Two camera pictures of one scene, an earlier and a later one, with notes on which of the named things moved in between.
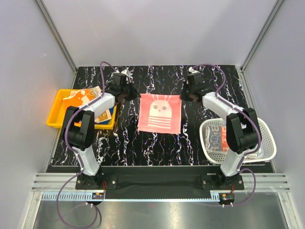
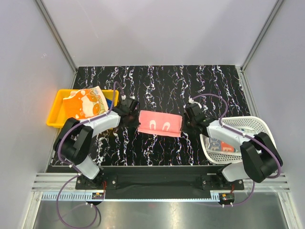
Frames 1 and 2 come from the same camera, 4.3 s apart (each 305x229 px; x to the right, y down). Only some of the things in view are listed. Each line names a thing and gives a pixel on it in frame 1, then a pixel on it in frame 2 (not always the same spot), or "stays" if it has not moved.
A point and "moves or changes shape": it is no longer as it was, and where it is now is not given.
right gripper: [183, 95] → [186, 117]
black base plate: [159, 180] stays
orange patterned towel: [82, 97] stays
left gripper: [134, 94] → [136, 122]
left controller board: [97, 196] stays
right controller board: [226, 197] stays
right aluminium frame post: [242, 71] stays
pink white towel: [160, 113] moves or changes shape
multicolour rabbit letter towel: [216, 139] stays
